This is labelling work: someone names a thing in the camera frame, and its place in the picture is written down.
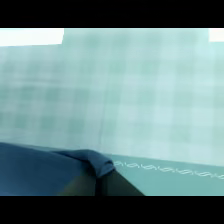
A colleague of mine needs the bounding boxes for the dark blue shirt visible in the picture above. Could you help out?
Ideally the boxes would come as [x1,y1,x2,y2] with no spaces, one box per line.
[0,142,116,197]

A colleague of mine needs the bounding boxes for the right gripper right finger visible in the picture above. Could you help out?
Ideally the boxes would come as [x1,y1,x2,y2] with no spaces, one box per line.
[95,168,146,197]

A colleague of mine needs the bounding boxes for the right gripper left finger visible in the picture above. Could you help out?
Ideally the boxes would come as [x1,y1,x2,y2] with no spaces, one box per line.
[55,171,98,197]

